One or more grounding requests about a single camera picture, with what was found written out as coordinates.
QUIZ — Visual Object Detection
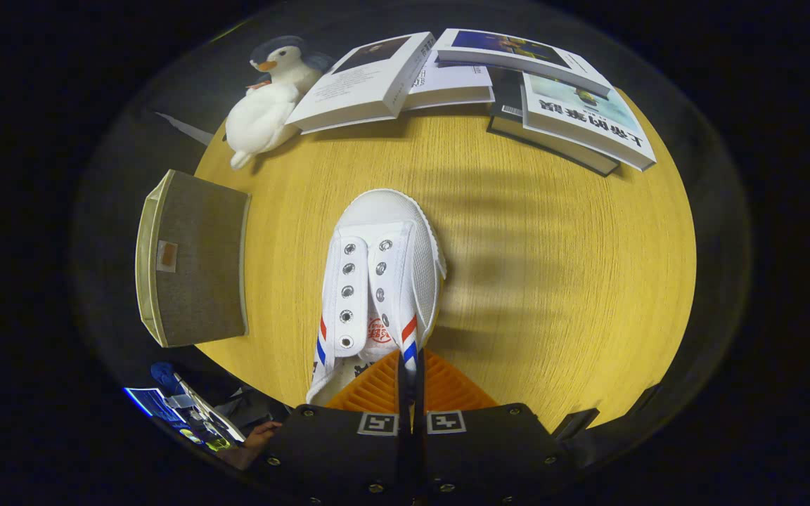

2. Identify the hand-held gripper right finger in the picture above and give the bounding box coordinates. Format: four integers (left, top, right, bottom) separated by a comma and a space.
411, 349, 574, 506

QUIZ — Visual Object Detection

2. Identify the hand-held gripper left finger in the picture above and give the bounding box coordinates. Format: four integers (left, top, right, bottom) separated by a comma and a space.
254, 349, 411, 506

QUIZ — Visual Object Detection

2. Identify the white canvas shoe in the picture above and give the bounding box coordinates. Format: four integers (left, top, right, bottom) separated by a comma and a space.
305, 188, 446, 407

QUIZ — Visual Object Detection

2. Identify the grey fabric storage box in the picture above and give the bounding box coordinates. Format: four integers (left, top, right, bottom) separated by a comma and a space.
136, 169, 252, 349

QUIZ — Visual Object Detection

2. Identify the lit laptop screen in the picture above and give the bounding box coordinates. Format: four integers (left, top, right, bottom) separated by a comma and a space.
124, 387, 188, 424

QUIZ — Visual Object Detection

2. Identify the blue cloth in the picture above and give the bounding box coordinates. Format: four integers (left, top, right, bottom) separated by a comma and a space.
150, 361, 182, 389

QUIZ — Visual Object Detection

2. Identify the dark covered book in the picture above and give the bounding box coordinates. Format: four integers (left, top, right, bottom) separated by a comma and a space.
487, 67, 620, 176

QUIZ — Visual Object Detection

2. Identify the white duck plush toy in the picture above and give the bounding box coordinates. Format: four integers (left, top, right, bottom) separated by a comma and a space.
224, 81, 304, 171

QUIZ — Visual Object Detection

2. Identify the white book with portrait cover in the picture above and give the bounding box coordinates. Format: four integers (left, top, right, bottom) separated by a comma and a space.
285, 32, 436, 134

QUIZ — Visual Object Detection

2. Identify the plain white book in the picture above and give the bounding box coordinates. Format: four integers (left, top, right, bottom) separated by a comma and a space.
401, 49, 494, 112

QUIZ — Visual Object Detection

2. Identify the navy penguin plush toy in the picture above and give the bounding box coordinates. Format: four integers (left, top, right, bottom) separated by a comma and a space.
247, 35, 335, 96

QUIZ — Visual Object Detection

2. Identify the book with blue picture cover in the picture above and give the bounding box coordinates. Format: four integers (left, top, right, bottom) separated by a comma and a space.
435, 28, 613, 98

